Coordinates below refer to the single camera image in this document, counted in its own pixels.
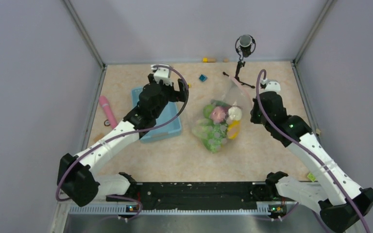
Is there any wooden block left edge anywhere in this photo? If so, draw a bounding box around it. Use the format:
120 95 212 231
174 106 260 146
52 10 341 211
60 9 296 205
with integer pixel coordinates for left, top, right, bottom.
93 133 105 143

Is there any green studded brick block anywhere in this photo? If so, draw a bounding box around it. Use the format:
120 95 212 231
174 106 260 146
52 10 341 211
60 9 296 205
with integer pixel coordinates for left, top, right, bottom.
306 172 316 182

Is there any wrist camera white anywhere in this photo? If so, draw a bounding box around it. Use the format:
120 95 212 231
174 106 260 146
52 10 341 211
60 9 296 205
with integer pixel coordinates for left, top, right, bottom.
151 64 173 86
260 79 281 93

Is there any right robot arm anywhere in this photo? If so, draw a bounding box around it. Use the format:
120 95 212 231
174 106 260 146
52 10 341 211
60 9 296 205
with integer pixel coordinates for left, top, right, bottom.
251 91 373 233

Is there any blue square block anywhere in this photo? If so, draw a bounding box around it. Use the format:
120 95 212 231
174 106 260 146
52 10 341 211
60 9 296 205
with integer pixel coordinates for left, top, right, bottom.
199 74 207 82

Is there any clear zip top bag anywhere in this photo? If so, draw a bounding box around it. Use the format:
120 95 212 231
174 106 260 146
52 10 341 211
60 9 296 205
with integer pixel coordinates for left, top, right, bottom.
189 77 252 153

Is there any yellow wooden cylinder block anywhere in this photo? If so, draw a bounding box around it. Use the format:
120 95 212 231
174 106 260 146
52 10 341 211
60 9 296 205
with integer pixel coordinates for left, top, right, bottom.
202 57 217 63

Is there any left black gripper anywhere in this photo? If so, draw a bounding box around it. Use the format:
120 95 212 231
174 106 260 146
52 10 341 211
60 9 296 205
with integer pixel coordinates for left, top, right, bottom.
149 73 188 118

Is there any yellow lemon toy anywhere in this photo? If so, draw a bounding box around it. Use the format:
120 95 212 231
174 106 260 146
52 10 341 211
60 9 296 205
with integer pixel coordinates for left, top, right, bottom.
226 121 240 140

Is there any green lettuce toy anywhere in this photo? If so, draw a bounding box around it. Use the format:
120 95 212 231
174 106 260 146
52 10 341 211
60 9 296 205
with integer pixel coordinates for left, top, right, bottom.
192 118 228 153

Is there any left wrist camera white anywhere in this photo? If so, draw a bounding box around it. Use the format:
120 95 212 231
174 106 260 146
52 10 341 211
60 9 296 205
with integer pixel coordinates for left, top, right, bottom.
151 64 173 86

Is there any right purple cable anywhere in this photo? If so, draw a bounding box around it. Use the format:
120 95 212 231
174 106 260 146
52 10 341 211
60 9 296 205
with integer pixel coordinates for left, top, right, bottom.
255 69 371 233

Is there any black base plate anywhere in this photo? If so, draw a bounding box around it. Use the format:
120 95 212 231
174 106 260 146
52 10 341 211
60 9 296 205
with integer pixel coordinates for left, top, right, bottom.
123 182 293 214

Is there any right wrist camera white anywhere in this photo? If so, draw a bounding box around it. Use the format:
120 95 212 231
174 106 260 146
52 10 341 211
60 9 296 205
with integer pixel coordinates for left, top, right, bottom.
260 79 281 93

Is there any black microphone on tripod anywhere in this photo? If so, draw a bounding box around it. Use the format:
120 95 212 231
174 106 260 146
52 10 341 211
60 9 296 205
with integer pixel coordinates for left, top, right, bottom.
234 34 256 89

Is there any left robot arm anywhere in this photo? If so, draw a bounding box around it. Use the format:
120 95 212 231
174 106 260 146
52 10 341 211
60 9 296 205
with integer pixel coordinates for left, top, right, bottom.
55 77 189 207

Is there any blue plastic basket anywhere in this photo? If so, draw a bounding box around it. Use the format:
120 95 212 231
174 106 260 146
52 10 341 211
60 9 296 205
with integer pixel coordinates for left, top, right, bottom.
131 86 183 144

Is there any green lime toy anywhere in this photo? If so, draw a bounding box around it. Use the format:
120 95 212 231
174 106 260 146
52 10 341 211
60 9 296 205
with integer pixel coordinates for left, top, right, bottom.
203 104 215 118

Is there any pink cylinder toy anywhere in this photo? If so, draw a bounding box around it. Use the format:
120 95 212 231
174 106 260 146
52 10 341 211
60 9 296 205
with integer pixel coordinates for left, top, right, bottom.
99 96 118 129

